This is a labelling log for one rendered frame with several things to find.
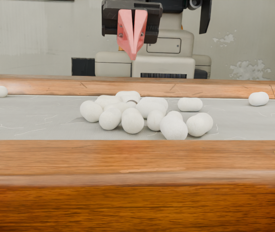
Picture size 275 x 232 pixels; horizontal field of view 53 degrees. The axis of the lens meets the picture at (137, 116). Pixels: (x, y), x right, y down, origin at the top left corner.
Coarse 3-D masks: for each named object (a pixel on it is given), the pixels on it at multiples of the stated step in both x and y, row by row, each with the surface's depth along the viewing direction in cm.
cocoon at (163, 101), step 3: (141, 99) 35; (144, 99) 35; (147, 99) 34; (150, 99) 34; (153, 99) 34; (156, 99) 34; (159, 99) 34; (162, 99) 34; (159, 102) 34; (162, 102) 34; (165, 102) 34; (165, 105) 34; (165, 108) 34
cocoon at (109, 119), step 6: (114, 108) 28; (102, 114) 27; (108, 114) 27; (114, 114) 27; (120, 114) 28; (102, 120) 26; (108, 120) 26; (114, 120) 27; (120, 120) 28; (102, 126) 27; (108, 126) 27; (114, 126) 27
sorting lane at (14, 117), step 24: (24, 96) 45; (48, 96) 45; (72, 96) 46; (96, 96) 46; (0, 120) 30; (24, 120) 30; (48, 120) 30; (72, 120) 31; (144, 120) 32; (216, 120) 33; (240, 120) 34; (264, 120) 34
